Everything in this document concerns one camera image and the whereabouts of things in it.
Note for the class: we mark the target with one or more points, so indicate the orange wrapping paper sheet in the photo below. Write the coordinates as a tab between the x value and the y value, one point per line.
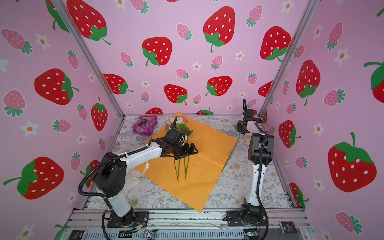
204	168

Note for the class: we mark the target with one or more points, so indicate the purple snack packet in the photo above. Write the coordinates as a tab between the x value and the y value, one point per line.
145	125

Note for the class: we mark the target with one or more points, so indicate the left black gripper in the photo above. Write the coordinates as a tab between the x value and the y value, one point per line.
187	151

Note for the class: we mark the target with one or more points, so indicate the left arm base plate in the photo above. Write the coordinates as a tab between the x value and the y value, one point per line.
130	220

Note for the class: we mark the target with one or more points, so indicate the white fake rose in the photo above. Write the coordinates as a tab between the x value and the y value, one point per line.
177	139

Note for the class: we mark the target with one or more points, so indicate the aluminium frame rail base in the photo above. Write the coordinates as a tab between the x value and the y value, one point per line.
188	224

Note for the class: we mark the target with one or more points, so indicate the white printed ribbon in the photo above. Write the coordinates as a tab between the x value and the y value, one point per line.
137	175

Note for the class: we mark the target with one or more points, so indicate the pink fake rose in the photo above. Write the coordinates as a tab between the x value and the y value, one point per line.
180	165

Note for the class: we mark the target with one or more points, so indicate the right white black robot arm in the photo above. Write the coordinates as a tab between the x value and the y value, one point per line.
260	153

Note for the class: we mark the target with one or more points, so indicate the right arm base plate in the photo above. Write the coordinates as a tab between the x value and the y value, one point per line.
235	219

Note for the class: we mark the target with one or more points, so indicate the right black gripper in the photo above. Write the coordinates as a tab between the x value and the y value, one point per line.
239	126

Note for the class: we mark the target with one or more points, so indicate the pale fake flower stem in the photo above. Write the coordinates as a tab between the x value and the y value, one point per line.
231	153

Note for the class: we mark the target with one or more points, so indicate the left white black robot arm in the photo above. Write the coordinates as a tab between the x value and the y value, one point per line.
107	179

